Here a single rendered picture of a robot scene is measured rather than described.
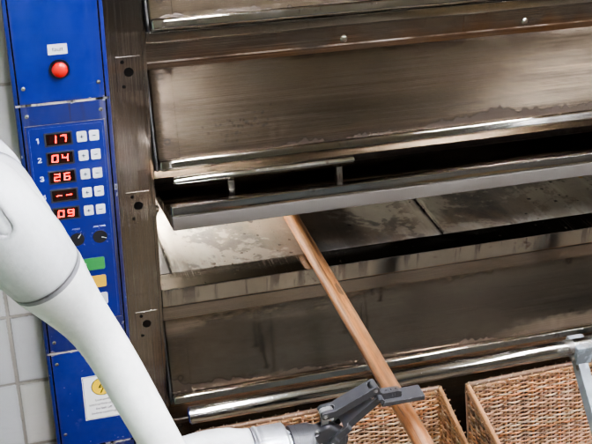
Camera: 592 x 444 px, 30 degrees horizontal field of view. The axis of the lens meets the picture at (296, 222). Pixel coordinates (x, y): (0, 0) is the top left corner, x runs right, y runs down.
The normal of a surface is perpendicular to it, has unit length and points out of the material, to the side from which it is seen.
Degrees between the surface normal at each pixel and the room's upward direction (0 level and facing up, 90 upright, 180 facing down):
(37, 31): 90
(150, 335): 90
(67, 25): 90
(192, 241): 0
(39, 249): 83
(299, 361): 70
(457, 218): 0
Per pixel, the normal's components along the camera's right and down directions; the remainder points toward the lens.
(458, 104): 0.26, 0.14
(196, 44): 0.28, 0.47
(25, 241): 0.61, 0.26
